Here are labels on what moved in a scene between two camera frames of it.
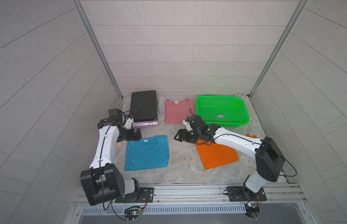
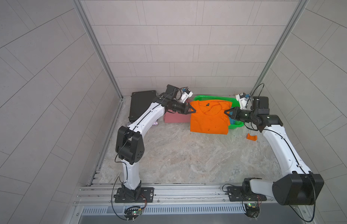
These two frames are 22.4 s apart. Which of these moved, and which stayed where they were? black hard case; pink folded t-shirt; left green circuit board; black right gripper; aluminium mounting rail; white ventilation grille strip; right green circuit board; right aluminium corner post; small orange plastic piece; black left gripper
Moved: black right gripper; black left gripper
Stayed: small orange plastic piece; white ventilation grille strip; right green circuit board; pink folded t-shirt; aluminium mounting rail; left green circuit board; black hard case; right aluminium corner post
